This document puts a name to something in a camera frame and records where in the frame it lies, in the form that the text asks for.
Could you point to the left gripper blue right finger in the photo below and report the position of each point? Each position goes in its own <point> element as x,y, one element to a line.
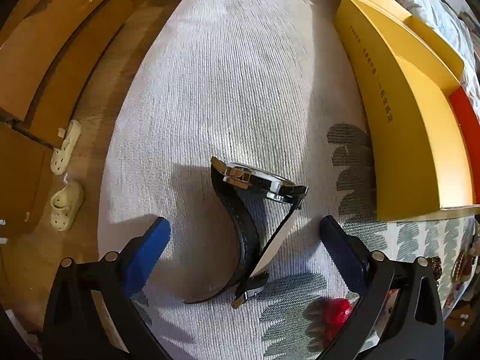
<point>356,264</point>

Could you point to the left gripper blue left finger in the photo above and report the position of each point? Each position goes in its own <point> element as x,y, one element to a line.
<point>134,263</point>

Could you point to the red ball hair clip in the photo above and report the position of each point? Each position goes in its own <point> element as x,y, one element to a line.
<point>335,314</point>

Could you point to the black leather wristwatch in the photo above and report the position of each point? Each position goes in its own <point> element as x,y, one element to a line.
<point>251,273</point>

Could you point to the lower cream foam slipper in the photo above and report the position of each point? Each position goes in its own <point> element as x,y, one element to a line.
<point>65,205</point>

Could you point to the cream foam slipper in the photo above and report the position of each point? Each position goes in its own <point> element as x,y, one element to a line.
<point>65,205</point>
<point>62,156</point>

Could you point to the upper cream foam slipper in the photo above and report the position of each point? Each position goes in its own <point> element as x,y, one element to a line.
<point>62,156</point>

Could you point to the yellow cardboard box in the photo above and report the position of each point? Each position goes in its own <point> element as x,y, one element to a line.
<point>424,130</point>

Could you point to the leaf patterned bed sheet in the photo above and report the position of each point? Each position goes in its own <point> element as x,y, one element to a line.
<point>268,84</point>

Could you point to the wooden wardrobe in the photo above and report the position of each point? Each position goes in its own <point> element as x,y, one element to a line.
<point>48,50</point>

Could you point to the light floral duvet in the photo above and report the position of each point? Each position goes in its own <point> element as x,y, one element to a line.
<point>444,21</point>

